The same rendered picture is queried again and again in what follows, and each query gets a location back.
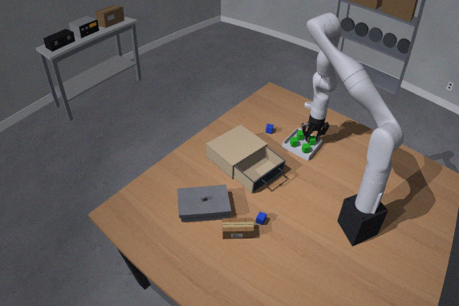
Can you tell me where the blue block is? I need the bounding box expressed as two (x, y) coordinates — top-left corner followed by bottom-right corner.
(256, 211), (267, 225)
(266, 124), (274, 134)

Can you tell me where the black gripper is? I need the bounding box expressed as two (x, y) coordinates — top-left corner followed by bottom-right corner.
(302, 114), (329, 143)

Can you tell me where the brown cardboard box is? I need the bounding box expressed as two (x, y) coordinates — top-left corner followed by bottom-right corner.
(222, 218), (254, 239)

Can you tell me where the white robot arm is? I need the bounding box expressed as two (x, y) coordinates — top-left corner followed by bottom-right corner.
(304, 13), (404, 214)

